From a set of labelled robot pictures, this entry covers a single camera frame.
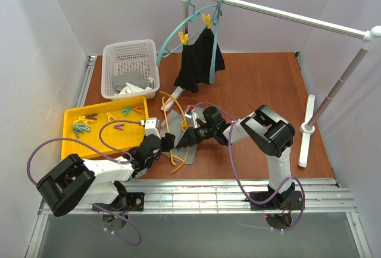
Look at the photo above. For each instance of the grey-blue hanger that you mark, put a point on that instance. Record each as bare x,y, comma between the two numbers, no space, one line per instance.
215,43

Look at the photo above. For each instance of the grey underwear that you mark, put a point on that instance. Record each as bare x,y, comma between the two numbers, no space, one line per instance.
174,120

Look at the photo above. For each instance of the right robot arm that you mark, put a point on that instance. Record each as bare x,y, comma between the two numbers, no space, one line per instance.
272,134

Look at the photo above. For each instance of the orange clothespin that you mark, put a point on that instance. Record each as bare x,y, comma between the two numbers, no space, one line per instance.
138,109

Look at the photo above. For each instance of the white clothes rack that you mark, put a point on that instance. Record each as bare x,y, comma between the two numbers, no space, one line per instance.
277,77

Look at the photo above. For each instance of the white laundry basket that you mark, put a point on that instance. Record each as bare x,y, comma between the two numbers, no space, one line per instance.
122,61

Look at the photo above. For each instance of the white cloth in basket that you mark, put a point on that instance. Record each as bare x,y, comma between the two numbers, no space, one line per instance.
135,86

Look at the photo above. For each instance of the yellow hanger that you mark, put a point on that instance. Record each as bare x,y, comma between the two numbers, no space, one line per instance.
176,161

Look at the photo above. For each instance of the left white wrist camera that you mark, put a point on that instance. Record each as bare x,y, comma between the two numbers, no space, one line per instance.
151,126

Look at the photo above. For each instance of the yellow tray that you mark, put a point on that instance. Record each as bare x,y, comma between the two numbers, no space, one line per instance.
131,135

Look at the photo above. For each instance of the purple clothespin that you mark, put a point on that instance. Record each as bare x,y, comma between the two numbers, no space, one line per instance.
91,116
119,126

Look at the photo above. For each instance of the yellow clothespin in tray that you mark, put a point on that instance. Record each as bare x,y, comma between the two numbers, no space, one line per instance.
110,117

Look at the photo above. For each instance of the yellow clothespin left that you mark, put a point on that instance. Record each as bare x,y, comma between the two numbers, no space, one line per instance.
184,37

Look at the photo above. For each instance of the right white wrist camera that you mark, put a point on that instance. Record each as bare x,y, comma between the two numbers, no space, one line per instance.
191,117

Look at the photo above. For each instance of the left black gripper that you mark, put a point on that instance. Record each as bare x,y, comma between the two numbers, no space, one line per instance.
162,143

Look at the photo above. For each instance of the purple clothespin lower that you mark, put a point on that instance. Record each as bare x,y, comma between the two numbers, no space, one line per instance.
119,126

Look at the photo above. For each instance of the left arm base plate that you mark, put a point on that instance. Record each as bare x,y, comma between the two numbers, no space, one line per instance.
129,201

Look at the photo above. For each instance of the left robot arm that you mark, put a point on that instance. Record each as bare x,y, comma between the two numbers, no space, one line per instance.
76,181

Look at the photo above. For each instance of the black underwear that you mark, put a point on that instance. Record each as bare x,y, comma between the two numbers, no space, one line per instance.
196,63

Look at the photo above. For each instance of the teal hanger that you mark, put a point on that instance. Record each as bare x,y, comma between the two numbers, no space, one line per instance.
187,31

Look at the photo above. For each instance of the dark grey cloth in basket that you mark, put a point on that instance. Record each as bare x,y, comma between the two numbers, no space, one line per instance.
128,80

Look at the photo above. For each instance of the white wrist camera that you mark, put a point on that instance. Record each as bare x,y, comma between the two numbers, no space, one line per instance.
151,126
191,117

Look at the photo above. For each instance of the teal clothespin left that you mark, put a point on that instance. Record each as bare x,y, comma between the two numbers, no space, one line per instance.
79,128

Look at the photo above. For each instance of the yellow clothespin right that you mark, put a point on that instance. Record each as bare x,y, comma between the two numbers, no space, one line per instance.
207,20

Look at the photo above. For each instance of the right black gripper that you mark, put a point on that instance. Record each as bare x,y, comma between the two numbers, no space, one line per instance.
194,133

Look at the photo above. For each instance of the teal clothespin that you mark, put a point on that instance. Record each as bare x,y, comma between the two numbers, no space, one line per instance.
79,128
126,111

